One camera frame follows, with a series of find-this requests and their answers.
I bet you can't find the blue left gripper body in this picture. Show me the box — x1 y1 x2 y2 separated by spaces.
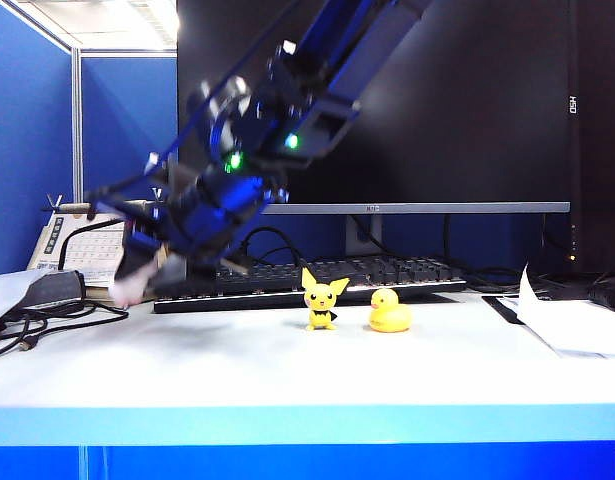
122 167 291 269

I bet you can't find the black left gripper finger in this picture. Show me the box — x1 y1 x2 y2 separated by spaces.
154 249 191 291
114 239 161 294

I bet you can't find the white rabbit plush doll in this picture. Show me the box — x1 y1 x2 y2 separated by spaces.
109 264 157 307

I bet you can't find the beige canvas desk calendar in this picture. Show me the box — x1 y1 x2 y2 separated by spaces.
26 193 138 304

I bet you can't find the grey black power brick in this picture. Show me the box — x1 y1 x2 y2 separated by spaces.
21 270 88 312

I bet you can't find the white folder sheet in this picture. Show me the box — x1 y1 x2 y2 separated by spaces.
0 271 48 331

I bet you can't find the yellow Pichu figure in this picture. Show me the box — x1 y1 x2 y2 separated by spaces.
300 267 350 332

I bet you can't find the grey monitor stand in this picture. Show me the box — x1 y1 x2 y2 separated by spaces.
344 214 383 259

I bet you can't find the black mechanical keyboard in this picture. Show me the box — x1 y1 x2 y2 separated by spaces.
152 255 468 315

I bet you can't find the yellow rubber duck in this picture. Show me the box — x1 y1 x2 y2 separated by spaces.
368 288 413 335

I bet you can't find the large black monitor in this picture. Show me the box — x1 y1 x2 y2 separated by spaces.
175 0 572 216

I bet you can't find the white paper sheet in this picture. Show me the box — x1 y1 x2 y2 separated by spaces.
496 263 615 360

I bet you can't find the black HSD monitor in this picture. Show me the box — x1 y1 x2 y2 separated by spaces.
566 0 615 276

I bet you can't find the looped black cable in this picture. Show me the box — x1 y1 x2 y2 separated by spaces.
236 227 303 269

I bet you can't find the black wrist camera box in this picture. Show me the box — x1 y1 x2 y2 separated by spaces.
266 97 362 169

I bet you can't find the silver partition post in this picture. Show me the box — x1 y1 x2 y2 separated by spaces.
70 48 84 201

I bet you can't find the black monitor cable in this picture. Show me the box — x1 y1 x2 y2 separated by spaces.
440 214 538 294

